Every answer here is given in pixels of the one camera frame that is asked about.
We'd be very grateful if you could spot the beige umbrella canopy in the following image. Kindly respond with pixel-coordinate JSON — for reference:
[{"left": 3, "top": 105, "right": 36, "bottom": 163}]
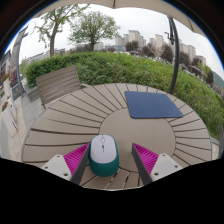
[{"left": 33, "top": 0, "right": 206, "bottom": 38}]

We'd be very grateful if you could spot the round leafy green tree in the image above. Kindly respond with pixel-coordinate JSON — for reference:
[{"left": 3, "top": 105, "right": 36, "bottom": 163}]
[{"left": 68, "top": 10, "right": 121, "bottom": 51}]

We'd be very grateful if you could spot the brown slatted wooden chair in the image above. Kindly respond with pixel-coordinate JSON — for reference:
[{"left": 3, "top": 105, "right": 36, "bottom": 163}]
[{"left": 35, "top": 65, "right": 83, "bottom": 109}]

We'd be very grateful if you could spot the dark curved umbrella pole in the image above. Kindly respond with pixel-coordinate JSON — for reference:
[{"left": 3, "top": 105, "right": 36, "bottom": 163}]
[{"left": 166, "top": 15, "right": 181, "bottom": 95}]

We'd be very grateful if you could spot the white and teal computer mouse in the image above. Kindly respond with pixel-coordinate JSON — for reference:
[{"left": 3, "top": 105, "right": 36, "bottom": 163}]
[{"left": 88, "top": 133, "right": 120, "bottom": 178}]

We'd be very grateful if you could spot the sparse thin-trunked tree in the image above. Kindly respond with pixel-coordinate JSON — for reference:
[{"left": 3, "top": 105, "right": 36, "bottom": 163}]
[{"left": 33, "top": 3, "right": 90, "bottom": 58}]

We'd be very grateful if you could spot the green hedge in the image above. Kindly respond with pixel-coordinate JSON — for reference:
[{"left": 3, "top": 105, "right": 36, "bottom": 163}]
[{"left": 24, "top": 50, "right": 224, "bottom": 139}]

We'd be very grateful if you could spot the blue rectangular mouse pad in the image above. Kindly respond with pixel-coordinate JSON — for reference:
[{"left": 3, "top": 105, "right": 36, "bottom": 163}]
[{"left": 124, "top": 90, "right": 185, "bottom": 120}]

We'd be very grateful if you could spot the group of high-rise buildings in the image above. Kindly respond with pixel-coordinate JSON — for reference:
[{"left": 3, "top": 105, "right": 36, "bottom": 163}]
[{"left": 114, "top": 29, "right": 208, "bottom": 66}]

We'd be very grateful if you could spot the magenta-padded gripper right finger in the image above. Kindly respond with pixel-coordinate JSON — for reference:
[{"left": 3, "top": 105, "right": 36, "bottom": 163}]
[{"left": 131, "top": 142, "right": 184, "bottom": 187}]

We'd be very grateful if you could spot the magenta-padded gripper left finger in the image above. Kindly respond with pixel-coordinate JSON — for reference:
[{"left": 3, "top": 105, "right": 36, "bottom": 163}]
[{"left": 41, "top": 142, "right": 92, "bottom": 186}]

